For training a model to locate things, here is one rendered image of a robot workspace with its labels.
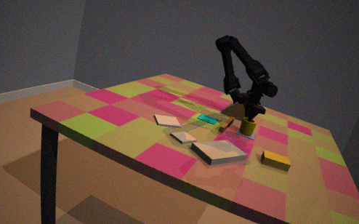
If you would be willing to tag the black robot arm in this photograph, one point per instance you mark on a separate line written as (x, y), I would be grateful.
(253, 68)

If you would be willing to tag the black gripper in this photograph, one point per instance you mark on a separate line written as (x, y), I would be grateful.
(254, 107)

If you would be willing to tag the brown wooden flat bar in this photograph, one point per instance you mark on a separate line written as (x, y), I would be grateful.
(226, 124)

